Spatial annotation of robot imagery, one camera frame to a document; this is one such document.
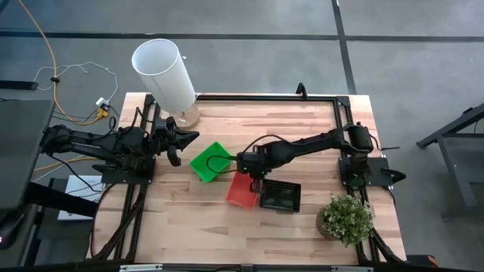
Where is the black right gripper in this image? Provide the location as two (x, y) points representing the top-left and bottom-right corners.
(236, 147), (271, 195)

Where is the brown plant pot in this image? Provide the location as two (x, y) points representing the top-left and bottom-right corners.
(315, 207), (334, 240)

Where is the black aluminium table frame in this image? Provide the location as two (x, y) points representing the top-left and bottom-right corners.
(88, 91), (408, 266)

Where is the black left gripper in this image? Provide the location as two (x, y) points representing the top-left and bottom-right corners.
(148, 116), (201, 168)

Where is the silver aluminium bracket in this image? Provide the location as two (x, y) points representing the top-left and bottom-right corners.
(119, 264), (164, 272)

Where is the white cable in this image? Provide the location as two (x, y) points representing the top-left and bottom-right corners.
(33, 60), (119, 105)

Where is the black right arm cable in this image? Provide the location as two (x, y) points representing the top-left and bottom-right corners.
(205, 133), (283, 176)

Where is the round wooden lamp base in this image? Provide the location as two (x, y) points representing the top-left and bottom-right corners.
(171, 102), (201, 131)

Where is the white flat box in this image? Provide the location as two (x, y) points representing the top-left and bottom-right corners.
(57, 174), (104, 221)

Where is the white cylindrical lamp shade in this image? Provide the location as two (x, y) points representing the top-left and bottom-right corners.
(130, 38), (198, 116)

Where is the green artificial plant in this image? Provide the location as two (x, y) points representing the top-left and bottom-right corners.
(321, 193), (376, 249)

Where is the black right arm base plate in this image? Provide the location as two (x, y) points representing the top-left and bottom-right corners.
(337, 156), (395, 188)

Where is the dark metal desk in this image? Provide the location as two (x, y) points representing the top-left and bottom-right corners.
(415, 102), (484, 221)

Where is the orange plastic basket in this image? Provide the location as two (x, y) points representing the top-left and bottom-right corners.
(225, 170), (263, 212)

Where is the black power strip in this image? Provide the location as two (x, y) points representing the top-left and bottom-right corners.
(0, 79), (39, 91)

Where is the green plastic basket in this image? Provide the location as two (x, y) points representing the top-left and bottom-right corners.
(188, 141), (234, 184)

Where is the black plastic basket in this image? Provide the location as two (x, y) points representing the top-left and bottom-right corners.
(258, 178), (303, 214)

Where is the black side desk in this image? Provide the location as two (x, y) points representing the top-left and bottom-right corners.
(0, 98), (100, 266)

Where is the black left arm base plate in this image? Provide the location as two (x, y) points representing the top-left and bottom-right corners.
(99, 154), (157, 186)

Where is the yellow cable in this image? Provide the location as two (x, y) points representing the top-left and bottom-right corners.
(17, 0), (111, 126)

